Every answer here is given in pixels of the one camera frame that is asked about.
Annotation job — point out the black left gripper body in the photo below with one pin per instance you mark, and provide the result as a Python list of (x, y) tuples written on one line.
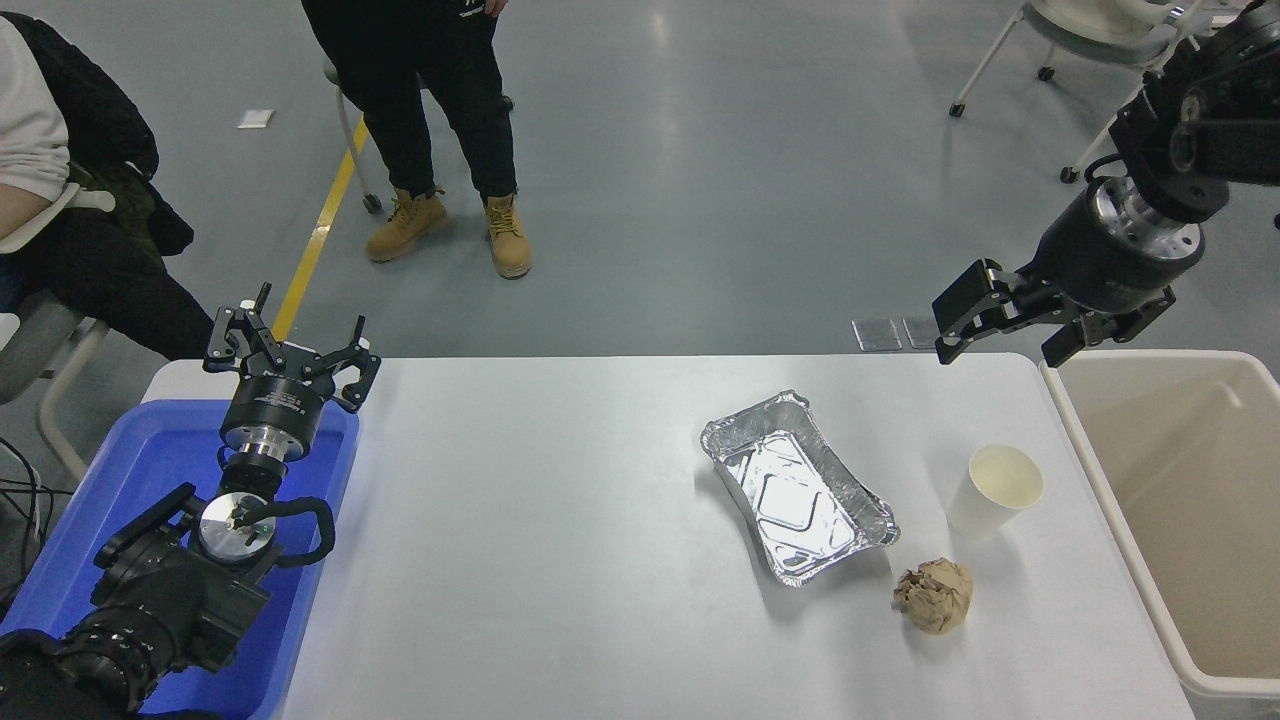
[(275, 400)]

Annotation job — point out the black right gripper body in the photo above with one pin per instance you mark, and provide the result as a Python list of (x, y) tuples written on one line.
[(1100, 265)]

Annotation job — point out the white paper cup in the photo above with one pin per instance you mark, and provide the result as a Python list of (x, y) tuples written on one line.
[(985, 500)]

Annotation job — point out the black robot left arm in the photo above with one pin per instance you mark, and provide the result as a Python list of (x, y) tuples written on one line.
[(170, 590)]

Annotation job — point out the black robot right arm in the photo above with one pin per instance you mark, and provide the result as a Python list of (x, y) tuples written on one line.
[(1220, 100)]

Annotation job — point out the metal floor plate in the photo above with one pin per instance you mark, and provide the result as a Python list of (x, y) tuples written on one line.
[(918, 330), (877, 335)]

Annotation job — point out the blue plastic tray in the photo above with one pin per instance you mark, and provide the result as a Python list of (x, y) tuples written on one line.
[(140, 460)]

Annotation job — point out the seated person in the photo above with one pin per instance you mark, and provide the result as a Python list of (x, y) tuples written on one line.
[(90, 280)]

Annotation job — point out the large pale bin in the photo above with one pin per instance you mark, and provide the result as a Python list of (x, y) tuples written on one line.
[(1200, 500)]

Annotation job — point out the grey seat wheeled chair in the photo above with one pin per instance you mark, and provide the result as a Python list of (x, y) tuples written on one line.
[(345, 120)]

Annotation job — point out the white wheeled chair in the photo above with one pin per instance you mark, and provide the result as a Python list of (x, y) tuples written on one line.
[(1090, 20)]

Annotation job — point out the silver foil tray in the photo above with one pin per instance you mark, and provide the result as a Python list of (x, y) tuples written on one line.
[(795, 495)]

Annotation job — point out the black jacket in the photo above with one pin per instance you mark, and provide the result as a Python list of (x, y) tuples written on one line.
[(100, 110)]

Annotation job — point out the crumpled tan paper ball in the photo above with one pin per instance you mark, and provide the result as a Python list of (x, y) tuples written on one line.
[(935, 597)]

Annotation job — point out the standing person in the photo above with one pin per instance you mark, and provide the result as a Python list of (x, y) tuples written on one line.
[(420, 80)]

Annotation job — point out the grey chair with white frame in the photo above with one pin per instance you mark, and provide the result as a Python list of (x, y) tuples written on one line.
[(40, 340)]

